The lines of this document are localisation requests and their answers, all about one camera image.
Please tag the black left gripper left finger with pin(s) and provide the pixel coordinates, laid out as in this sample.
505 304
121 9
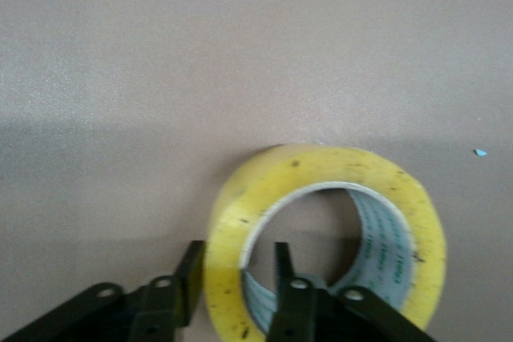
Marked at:
160 310

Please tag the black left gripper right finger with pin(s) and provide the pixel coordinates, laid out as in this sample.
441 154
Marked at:
296 310

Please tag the yellowish clear packing tape roll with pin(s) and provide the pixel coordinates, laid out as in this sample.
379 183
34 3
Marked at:
320 166

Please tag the tiny blue paper scrap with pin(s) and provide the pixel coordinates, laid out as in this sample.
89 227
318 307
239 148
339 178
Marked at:
480 153

